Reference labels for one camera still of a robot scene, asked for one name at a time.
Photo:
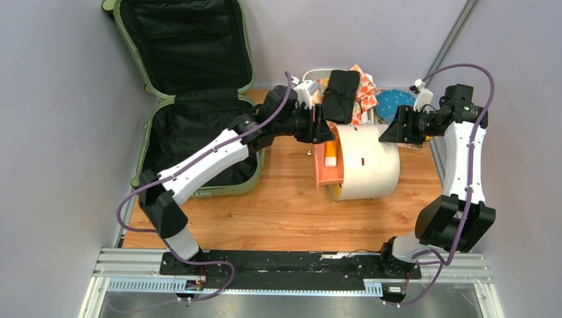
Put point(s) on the salmon pink drawer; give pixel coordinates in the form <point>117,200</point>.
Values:
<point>326,176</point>

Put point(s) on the yellow transparent drawer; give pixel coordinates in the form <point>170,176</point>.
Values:
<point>335,191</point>

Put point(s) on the orange sunscreen tube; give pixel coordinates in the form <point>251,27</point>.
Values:
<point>330,153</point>

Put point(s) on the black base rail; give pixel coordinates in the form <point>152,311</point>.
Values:
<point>296,271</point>

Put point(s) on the green hard-shell suitcase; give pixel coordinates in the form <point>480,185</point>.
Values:
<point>195,57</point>

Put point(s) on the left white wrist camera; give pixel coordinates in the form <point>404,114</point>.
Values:
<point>307,90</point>

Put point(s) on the blue dotted plate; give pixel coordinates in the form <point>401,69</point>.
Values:
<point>388,102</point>

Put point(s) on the white plastic tub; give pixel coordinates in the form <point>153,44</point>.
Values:
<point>307,74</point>

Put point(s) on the floral orange print cloth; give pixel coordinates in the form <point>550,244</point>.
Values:
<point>347,95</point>

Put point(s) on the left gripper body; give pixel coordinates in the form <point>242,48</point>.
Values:
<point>301,123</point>

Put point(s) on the black pouch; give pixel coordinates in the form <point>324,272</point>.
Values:
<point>340,96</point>

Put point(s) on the floral placemat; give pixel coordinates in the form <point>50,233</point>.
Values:
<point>414,146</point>

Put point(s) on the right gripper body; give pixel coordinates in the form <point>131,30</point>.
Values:
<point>423,125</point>

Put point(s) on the cream cylindrical container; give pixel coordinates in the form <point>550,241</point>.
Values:
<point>371,168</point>

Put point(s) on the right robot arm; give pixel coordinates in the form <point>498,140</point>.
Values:
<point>457,219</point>

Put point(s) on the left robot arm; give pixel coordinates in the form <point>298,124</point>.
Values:
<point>286,111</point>

